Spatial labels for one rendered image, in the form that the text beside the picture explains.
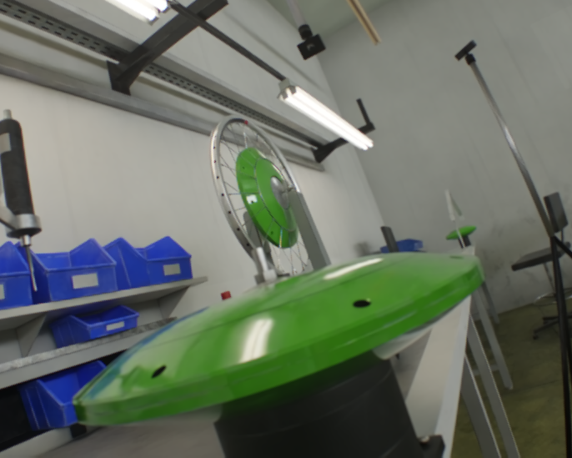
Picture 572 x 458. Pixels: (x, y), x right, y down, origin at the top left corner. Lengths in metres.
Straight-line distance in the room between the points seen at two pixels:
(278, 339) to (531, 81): 5.10
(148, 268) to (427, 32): 4.85
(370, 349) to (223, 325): 0.07
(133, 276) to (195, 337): 1.02
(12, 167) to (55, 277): 0.39
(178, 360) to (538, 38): 5.34
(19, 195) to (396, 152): 4.69
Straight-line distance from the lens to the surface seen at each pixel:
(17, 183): 0.67
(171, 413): 0.18
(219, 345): 0.18
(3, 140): 0.70
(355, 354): 0.17
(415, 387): 0.53
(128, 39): 1.72
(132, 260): 1.21
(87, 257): 1.20
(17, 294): 0.96
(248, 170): 1.03
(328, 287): 0.20
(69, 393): 1.19
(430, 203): 4.92
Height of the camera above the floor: 1.08
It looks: 10 degrees up
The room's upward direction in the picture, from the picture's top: 19 degrees counter-clockwise
